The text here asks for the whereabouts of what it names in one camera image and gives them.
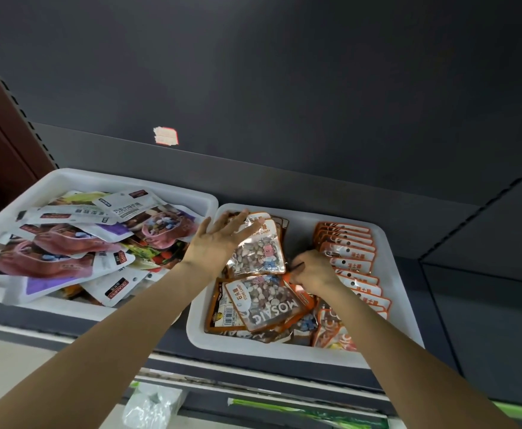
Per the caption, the orange packet with white lettering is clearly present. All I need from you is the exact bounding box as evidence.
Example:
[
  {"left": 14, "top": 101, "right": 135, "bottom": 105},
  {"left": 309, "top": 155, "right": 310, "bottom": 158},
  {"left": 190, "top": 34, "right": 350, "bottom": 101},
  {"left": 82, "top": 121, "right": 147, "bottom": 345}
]
[{"left": 311, "top": 308, "right": 360, "bottom": 352}]

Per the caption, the person's right hand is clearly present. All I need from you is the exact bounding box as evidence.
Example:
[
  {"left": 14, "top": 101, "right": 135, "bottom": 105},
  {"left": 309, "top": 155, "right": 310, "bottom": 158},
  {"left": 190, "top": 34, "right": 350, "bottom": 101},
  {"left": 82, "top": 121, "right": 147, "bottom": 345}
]
[{"left": 290, "top": 249, "right": 343, "bottom": 296}]

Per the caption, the person's right forearm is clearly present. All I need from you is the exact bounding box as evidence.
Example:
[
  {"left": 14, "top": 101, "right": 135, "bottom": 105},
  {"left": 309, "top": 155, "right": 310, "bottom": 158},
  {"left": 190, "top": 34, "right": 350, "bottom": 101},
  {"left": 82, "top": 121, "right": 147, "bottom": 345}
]
[{"left": 319, "top": 281, "right": 521, "bottom": 429}]

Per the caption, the orange packet with barcode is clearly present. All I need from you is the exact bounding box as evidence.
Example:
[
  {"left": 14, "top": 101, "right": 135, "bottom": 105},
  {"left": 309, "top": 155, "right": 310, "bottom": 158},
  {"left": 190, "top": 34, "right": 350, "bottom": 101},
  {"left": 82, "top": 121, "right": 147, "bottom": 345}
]
[{"left": 205, "top": 279, "right": 249, "bottom": 334}]

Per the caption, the orange snack packet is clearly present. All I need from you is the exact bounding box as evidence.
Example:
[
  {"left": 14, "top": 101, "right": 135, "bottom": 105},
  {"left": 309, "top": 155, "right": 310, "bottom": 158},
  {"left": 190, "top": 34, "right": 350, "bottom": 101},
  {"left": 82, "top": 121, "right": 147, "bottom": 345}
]
[{"left": 283, "top": 272, "right": 319, "bottom": 311}]

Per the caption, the person's left hand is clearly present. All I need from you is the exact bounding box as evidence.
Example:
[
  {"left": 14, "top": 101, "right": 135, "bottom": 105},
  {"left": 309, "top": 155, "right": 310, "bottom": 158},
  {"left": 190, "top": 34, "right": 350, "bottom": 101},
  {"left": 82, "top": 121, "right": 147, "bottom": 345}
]
[{"left": 183, "top": 210, "right": 266, "bottom": 279}]

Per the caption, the perforated dark shelf upright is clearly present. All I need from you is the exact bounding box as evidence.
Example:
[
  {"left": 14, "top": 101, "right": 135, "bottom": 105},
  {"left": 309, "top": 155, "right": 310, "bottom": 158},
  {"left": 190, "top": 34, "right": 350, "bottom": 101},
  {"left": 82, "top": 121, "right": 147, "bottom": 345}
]
[{"left": 0, "top": 39, "right": 59, "bottom": 170}]

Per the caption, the clear candy packet white lettering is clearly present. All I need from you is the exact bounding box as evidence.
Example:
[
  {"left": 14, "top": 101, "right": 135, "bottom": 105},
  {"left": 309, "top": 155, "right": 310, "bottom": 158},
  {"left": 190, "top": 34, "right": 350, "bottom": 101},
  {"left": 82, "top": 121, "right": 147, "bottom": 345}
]
[{"left": 224, "top": 274, "right": 311, "bottom": 332}]

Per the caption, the white plastic bag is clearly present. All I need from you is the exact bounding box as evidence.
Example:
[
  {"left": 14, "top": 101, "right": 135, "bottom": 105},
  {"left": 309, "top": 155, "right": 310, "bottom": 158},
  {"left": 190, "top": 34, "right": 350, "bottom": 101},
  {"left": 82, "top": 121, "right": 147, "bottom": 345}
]
[{"left": 122, "top": 382, "right": 188, "bottom": 429}]

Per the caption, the large white plastic tray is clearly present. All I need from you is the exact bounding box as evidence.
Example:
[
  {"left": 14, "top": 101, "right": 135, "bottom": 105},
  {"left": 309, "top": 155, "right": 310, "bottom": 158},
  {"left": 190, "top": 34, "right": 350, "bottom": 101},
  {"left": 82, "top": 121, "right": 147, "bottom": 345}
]
[{"left": 185, "top": 203, "right": 425, "bottom": 369}]

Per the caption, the brown snack packet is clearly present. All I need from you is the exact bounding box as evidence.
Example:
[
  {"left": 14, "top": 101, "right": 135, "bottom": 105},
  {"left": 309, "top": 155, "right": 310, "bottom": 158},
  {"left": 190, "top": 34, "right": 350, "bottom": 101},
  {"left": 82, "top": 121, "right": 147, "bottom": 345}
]
[{"left": 270, "top": 216, "right": 290, "bottom": 247}]

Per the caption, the dark grey shelf board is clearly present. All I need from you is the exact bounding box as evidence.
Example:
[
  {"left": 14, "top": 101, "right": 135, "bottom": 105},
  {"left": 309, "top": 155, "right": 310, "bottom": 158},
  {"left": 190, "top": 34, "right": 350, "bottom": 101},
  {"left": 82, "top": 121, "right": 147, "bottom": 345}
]
[{"left": 0, "top": 254, "right": 465, "bottom": 396}]

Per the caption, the pile of white purple packets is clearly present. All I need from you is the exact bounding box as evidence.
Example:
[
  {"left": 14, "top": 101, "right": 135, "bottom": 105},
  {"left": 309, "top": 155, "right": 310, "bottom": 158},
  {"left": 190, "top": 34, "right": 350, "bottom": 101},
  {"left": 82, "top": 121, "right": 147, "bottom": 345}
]
[{"left": 0, "top": 189, "right": 200, "bottom": 308}]

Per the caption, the torn white sticker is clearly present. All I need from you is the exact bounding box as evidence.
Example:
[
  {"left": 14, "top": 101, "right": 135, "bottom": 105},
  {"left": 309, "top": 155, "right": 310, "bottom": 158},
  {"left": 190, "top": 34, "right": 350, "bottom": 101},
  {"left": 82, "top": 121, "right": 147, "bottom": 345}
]
[{"left": 153, "top": 126, "right": 179, "bottom": 146}]

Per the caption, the person's left forearm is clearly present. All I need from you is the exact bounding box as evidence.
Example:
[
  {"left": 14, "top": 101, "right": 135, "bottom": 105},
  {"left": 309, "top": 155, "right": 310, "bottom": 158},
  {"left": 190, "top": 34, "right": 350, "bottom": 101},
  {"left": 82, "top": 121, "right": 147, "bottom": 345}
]
[{"left": 0, "top": 259, "right": 221, "bottom": 429}]

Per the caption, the clear candy packet pink figure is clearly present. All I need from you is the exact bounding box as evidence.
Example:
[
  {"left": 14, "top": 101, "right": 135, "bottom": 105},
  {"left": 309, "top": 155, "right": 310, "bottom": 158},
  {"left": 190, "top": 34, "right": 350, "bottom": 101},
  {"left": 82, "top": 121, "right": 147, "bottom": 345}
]
[{"left": 226, "top": 213, "right": 287, "bottom": 278}]

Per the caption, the row of orange white packets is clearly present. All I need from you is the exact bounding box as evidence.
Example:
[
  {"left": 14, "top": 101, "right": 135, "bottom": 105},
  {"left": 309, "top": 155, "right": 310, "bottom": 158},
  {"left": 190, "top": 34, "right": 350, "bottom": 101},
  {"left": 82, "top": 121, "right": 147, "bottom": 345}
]
[{"left": 312, "top": 222, "right": 392, "bottom": 320}]

